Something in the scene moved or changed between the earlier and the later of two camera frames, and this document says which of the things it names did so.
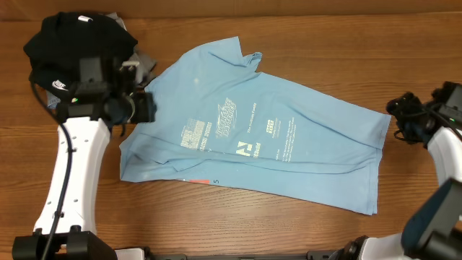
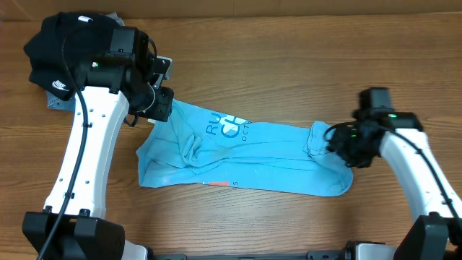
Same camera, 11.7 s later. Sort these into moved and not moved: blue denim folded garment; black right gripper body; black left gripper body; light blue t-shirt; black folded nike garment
Moved: black right gripper body; black left gripper body; light blue t-shirt
Not moved: blue denim folded garment; black folded nike garment
